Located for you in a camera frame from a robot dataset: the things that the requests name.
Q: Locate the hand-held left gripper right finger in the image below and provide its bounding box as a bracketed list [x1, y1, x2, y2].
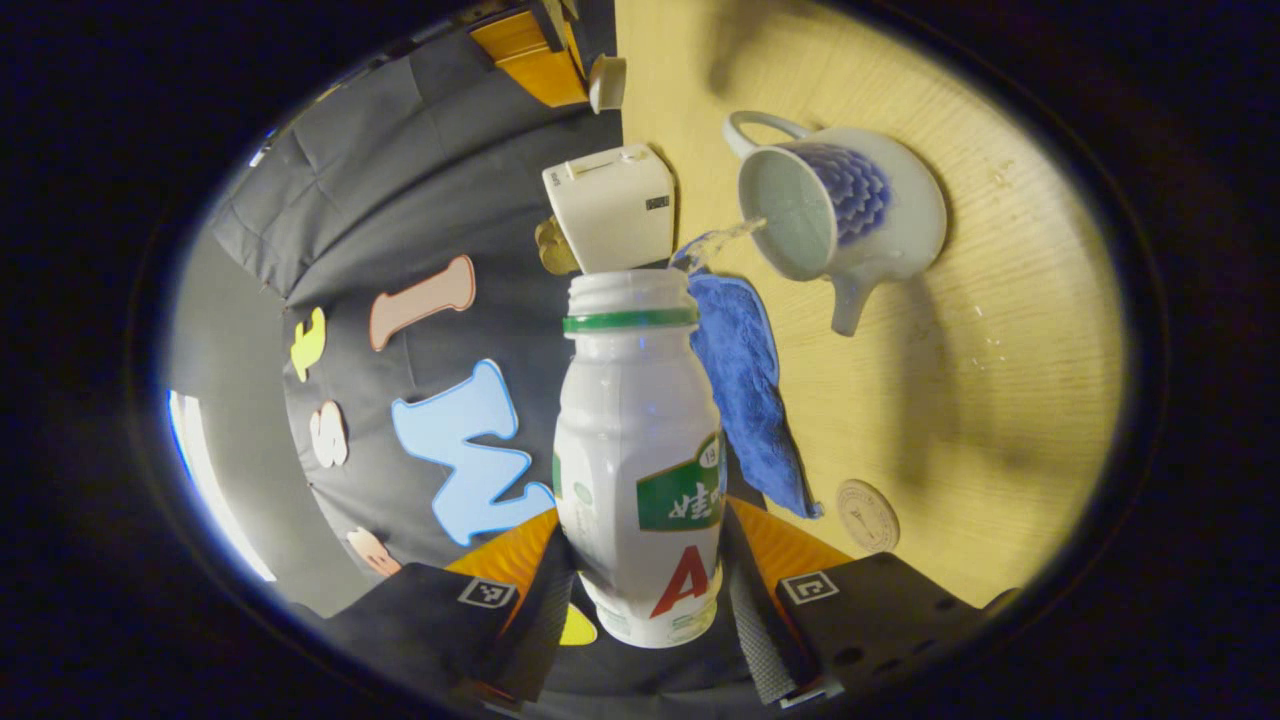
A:
[722, 497, 1021, 708]

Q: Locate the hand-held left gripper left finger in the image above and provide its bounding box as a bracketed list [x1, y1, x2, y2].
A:
[320, 508, 579, 701]

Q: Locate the round brown coaster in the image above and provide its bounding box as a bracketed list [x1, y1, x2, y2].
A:
[836, 479, 900, 554]

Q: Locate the white plastic water bottle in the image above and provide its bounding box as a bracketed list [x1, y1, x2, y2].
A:
[553, 268, 728, 649]

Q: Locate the white blue-print teacup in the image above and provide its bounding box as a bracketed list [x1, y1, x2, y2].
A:
[723, 110, 948, 338]

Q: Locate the black backdrop cloth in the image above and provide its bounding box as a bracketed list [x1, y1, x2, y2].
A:
[205, 0, 771, 706]

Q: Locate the white toaster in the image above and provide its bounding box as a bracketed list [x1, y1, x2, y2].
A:
[542, 143, 678, 275]

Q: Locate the brown bread slice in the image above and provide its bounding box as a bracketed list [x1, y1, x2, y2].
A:
[535, 215, 581, 276]

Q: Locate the blue towel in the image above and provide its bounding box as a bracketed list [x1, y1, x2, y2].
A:
[686, 272, 824, 520]

